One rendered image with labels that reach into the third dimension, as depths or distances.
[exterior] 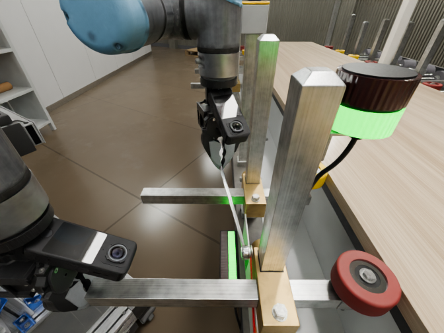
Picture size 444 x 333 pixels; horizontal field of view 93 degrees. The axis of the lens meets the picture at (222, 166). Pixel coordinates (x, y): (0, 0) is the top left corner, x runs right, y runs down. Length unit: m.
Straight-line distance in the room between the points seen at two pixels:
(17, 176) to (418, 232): 0.56
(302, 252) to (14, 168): 0.67
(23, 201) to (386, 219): 0.53
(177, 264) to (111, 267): 1.10
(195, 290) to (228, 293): 0.05
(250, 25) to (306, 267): 0.68
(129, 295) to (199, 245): 1.07
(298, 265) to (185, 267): 0.82
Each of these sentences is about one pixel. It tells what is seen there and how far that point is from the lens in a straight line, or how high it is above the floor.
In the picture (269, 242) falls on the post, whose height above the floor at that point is 0.95.
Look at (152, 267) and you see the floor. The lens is 1.42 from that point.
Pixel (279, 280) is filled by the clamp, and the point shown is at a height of 0.87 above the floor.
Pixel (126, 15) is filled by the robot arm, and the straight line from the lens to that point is 0.27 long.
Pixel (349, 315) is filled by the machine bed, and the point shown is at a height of 0.67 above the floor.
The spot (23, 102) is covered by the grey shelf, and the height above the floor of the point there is 0.33.
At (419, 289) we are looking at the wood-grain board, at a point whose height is 0.90.
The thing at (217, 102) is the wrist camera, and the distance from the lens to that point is 0.40.
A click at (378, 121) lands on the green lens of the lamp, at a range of 0.21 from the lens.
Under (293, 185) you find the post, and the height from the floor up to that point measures 1.05.
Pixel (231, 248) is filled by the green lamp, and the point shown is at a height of 0.70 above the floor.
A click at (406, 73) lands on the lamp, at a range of 0.22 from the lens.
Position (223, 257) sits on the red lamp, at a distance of 0.58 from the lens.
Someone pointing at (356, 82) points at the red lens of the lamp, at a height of 1.16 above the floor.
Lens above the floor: 1.21
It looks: 37 degrees down
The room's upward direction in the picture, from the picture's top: straight up
